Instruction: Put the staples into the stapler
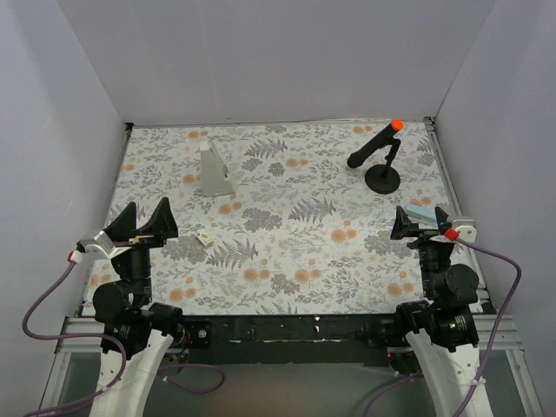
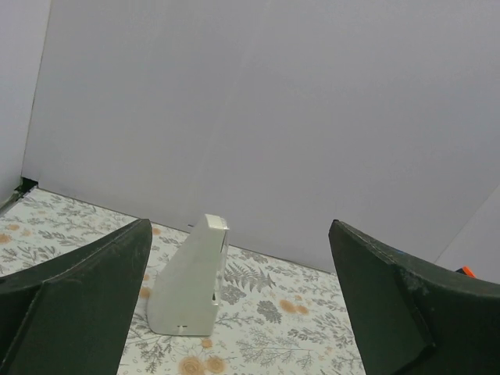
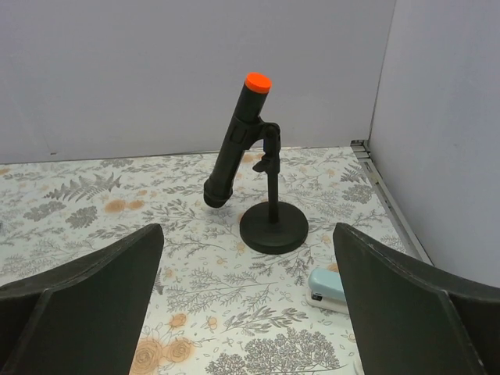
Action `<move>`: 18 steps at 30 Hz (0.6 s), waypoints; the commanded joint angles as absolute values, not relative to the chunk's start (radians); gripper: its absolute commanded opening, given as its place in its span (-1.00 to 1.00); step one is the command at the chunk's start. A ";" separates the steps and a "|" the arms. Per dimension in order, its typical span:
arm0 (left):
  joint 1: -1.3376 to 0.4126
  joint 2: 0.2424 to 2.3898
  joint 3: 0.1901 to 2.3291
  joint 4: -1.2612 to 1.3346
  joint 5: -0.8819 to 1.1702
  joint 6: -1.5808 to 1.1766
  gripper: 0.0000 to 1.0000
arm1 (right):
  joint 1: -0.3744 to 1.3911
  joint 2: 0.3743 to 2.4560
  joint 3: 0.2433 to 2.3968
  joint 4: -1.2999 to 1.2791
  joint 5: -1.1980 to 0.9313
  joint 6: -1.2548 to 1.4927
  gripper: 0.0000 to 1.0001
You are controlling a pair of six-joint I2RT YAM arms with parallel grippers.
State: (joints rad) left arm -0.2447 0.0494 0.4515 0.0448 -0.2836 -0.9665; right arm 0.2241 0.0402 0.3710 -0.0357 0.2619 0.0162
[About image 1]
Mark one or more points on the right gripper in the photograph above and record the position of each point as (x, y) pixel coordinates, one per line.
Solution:
(424, 237)

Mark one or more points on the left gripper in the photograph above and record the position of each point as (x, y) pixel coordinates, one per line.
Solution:
(142, 241)

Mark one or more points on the white staple box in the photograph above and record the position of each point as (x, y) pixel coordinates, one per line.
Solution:
(205, 239)

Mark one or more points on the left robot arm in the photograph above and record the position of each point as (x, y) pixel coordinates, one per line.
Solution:
(136, 331)

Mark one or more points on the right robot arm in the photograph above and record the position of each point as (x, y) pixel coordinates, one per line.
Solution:
(440, 328)

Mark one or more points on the black round microphone stand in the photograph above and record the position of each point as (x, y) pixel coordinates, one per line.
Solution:
(383, 178)

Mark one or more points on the grey metronome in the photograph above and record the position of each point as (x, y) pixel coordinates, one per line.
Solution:
(215, 180)

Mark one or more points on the black microphone orange tip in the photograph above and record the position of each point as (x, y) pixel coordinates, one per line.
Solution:
(385, 138)

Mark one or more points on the floral patterned table mat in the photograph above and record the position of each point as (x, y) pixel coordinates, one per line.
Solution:
(302, 234)

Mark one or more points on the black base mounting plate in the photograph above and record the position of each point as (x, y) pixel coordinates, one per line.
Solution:
(368, 339)

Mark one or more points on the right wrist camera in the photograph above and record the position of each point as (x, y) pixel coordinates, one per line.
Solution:
(460, 227)

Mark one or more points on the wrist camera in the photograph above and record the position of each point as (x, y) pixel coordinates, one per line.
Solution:
(96, 246)
(460, 227)

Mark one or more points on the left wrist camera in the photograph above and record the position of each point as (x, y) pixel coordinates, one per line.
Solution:
(96, 246)

